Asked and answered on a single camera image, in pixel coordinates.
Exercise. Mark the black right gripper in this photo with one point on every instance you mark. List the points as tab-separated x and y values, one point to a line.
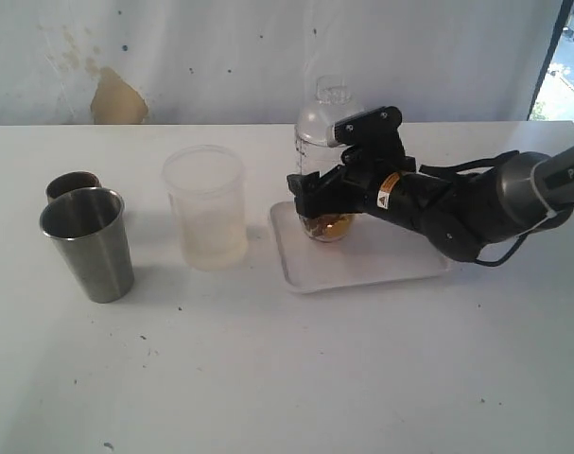
347	187

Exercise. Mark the clear plastic shaker body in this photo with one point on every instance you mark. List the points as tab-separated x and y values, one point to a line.
312	157

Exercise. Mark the gold coin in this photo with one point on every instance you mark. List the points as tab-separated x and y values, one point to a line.
336	227

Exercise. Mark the clear plastic shaker lid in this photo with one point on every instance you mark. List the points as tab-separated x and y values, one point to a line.
332	102

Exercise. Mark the stainless steel cup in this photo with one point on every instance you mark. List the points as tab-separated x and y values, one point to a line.
86	226

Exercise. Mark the brown wooden cup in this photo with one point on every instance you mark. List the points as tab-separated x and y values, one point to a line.
70	181

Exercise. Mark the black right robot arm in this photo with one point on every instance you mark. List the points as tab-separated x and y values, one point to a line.
459	209

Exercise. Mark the white plastic tray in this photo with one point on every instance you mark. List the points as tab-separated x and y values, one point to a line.
373	252

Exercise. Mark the translucent plastic deli container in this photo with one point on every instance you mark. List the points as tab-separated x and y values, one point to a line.
205	188

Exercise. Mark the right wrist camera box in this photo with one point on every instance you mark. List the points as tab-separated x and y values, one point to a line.
364	128

